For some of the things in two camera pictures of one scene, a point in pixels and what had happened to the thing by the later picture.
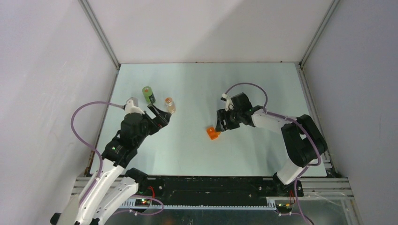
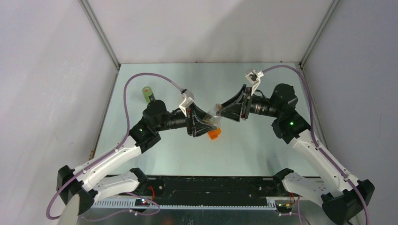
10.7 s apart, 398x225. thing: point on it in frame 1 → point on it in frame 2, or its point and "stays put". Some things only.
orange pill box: [211, 133] stays put
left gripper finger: [164, 119] → [201, 131]
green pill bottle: [148, 93] stays put
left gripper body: [150, 125] → [191, 118]
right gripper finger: [229, 124] → [236, 100]
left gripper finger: [161, 115] → [203, 117]
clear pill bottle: [170, 105] → [211, 116]
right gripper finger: [219, 127] → [233, 112]
